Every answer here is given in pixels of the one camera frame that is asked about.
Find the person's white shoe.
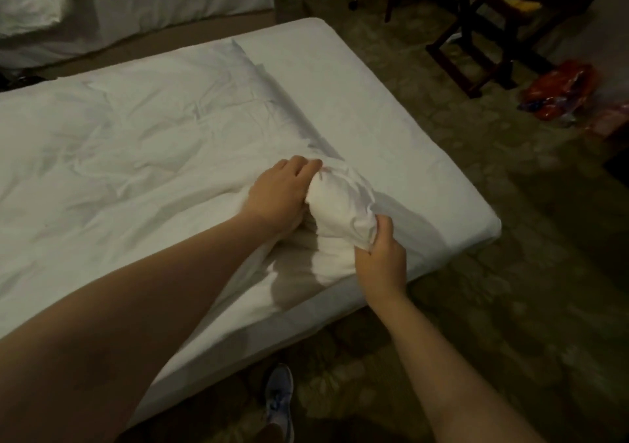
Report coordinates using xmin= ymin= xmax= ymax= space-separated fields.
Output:
xmin=263 ymin=362 xmax=296 ymax=443

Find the small yellow packet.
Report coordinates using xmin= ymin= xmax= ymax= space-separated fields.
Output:
xmin=501 ymin=0 xmax=544 ymax=16

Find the person's left forearm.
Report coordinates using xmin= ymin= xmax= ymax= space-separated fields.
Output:
xmin=0 ymin=216 xmax=286 ymax=443

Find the person's left hand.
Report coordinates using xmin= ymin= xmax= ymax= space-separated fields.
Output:
xmin=240 ymin=155 xmax=324 ymax=237

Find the red plastic bag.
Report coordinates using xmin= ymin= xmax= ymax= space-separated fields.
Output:
xmin=519 ymin=59 xmax=603 ymax=125

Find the person's right forearm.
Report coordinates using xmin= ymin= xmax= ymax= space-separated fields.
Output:
xmin=368 ymin=295 xmax=546 ymax=443

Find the dark wooden luggage rack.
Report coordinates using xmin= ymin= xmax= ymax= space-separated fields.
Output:
xmin=425 ymin=0 xmax=596 ymax=100

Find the person's right hand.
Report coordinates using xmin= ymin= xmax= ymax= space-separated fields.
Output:
xmin=354 ymin=214 xmax=408 ymax=303

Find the pink plastic bag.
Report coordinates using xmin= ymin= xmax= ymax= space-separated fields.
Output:
xmin=588 ymin=104 xmax=629 ymax=139

